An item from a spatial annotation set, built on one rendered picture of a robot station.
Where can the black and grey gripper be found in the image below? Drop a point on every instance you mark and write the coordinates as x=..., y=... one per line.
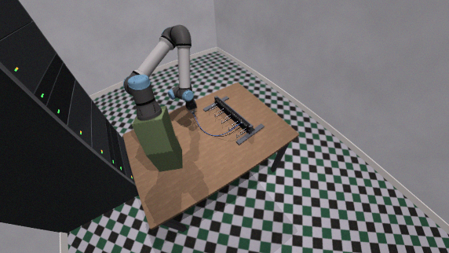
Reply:
x=192, y=105

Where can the black network patch panel rack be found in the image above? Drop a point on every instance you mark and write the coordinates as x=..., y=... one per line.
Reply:
x=236, y=117

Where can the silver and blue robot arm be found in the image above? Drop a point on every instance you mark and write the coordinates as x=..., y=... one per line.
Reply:
x=139, y=84

